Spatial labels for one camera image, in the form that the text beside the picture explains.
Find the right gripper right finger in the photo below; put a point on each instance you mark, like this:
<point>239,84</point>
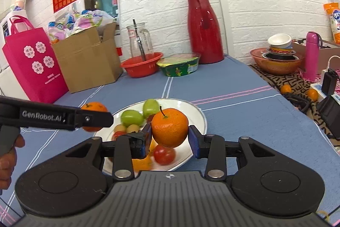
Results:
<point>215,149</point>

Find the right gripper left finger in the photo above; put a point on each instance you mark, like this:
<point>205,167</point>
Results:
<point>124,149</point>

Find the small tan round fruit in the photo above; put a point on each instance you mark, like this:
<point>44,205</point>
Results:
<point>132,128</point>

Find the small orange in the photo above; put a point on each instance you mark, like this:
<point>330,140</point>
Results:
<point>153,144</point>
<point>145,164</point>

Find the red yellow small fruit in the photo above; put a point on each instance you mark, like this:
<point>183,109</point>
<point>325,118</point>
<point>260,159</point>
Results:
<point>117,134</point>

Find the green fruit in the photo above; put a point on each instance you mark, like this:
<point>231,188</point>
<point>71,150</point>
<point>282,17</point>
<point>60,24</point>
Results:
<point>150,107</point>
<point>130,116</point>

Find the red tomato-like fruit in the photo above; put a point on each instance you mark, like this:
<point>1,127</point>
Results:
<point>164,155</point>

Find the orange mandarin with stem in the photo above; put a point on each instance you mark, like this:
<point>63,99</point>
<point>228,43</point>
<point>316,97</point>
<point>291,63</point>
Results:
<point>170,127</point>

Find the dark red plum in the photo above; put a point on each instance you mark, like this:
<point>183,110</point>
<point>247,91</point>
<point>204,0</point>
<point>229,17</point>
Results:
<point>149,119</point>

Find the person's left hand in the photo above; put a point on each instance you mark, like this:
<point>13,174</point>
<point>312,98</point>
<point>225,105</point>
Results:
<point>8,162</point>

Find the blue striped tablecloth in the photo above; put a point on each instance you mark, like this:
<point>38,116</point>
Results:
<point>236,102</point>

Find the pink shopping bag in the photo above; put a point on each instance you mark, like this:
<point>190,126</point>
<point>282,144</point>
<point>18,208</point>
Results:
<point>33,62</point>

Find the red plastic basin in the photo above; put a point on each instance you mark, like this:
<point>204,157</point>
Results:
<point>138,68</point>

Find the green instant noodle bowl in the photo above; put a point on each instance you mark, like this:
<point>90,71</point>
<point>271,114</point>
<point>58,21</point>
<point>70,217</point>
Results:
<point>178,65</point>

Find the clear glass pitcher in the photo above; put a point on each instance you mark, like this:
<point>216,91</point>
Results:
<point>140,41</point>

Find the brown cardboard box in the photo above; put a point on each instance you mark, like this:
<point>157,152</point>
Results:
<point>88,60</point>

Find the brown ceramic bowl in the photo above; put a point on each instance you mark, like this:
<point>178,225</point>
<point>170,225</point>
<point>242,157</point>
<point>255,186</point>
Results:
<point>276,66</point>

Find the red thermos jug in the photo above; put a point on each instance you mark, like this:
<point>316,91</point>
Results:
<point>204,32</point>

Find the pink thermos bottle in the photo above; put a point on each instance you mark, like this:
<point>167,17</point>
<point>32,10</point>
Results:
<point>312,47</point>

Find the white cup on bowls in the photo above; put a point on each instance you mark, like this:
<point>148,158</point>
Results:
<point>280,40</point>

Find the orange snack bag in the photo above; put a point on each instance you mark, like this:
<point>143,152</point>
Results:
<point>333,12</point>

